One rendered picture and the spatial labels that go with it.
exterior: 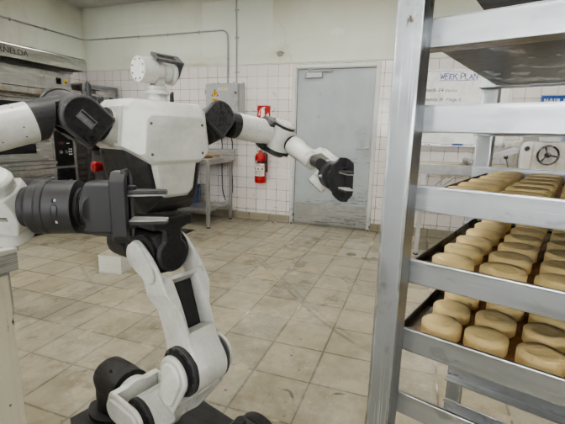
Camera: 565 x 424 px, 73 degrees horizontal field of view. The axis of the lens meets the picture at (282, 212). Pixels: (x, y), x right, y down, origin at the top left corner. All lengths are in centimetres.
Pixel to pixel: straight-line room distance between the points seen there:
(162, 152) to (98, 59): 593
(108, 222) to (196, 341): 57
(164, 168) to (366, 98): 417
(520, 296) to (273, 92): 499
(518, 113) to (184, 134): 84
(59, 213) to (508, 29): 63
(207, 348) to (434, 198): 85
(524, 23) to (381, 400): 45
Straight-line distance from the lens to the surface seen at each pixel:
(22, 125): 100
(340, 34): 521
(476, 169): 89
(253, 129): 135
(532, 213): 46
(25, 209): 70
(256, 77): 545
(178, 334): 117
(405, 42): 46
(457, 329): 56
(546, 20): 46
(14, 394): 136
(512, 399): 102
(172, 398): 121
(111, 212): 68
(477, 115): 46
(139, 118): 104
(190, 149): 111
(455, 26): 48
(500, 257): 57
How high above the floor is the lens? 121
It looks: 11 degrees down
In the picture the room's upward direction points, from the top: 1 degrees clockwise
